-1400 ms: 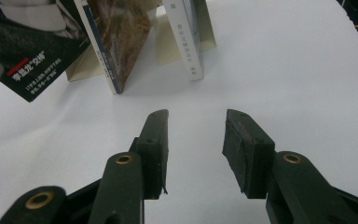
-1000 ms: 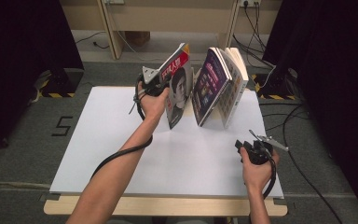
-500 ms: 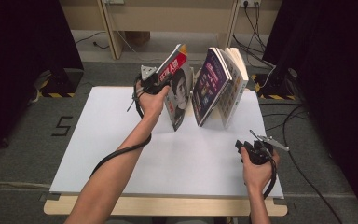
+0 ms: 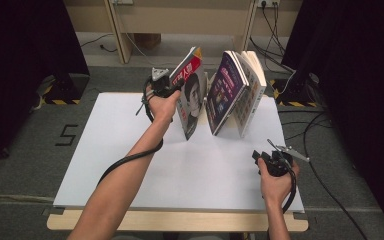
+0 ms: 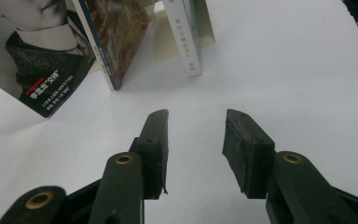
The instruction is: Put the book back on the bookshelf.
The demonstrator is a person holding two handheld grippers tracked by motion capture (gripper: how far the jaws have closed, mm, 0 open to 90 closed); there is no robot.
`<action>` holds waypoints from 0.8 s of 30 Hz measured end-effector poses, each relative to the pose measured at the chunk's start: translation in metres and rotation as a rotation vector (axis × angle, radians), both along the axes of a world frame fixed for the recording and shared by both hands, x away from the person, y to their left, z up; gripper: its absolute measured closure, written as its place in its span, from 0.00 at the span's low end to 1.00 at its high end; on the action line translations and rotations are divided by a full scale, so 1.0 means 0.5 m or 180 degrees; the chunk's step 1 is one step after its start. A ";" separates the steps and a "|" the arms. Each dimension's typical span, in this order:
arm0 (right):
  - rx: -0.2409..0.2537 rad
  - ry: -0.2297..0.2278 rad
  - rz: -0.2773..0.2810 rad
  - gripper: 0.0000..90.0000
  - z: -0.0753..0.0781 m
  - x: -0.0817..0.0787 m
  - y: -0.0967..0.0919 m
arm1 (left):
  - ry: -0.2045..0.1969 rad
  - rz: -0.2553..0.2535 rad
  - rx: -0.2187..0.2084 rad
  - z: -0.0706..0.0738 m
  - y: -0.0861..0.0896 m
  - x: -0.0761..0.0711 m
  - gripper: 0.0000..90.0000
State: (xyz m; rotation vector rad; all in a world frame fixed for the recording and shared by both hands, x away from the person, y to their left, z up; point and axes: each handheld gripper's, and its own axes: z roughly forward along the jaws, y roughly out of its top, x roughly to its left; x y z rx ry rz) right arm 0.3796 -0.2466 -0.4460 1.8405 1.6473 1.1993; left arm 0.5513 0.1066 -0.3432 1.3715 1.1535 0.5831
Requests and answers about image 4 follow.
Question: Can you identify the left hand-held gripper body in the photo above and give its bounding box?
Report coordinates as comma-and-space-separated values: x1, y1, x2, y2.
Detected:
149, 67, 181, 99

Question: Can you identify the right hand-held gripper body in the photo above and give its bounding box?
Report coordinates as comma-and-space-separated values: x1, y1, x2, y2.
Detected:
260, 139, 311, 178

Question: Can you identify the brown magazine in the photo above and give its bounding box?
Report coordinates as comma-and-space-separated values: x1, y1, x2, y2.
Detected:
168, 46, 209, 141

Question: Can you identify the person's left hand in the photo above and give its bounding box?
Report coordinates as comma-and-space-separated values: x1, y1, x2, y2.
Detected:
145, 89, 182, 124

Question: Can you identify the person's right hand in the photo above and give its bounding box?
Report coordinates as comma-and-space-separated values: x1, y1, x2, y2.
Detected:
257, 157, 301, 209

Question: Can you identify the brown box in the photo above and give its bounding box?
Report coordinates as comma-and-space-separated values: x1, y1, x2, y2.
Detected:
134, 33, 163, 50

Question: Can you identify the light wooden desk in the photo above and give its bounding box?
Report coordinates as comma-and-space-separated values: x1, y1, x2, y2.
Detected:
63, 0, 303, 65

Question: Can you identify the black stand base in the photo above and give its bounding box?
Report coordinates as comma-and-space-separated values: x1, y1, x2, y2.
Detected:
41, 72, 91, 105
269, 71, 321, 108

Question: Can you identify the black curtain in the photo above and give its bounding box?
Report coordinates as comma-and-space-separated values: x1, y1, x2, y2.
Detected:
0, 0, 91, 174
281, 0, 384, 240

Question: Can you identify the long black floor cable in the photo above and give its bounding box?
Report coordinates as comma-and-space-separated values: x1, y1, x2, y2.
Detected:
301, 111, 369, 240

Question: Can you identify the short black floor cable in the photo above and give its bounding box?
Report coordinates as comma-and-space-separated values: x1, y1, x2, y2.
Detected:
279, 119, 318, 141

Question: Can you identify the thin black floor cable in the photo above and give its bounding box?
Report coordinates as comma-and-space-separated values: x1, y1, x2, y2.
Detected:
79, 32, 118, 54

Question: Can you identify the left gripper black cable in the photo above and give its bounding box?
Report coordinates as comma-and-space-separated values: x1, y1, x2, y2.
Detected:
96, 75, 165, 188

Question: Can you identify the thin white cable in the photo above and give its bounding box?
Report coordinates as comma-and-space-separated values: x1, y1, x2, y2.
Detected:
278, 69, 298, 96

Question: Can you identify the black power cable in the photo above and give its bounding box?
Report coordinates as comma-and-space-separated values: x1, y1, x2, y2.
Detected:
260, 3, 287, 58
249, 35, 296, 73

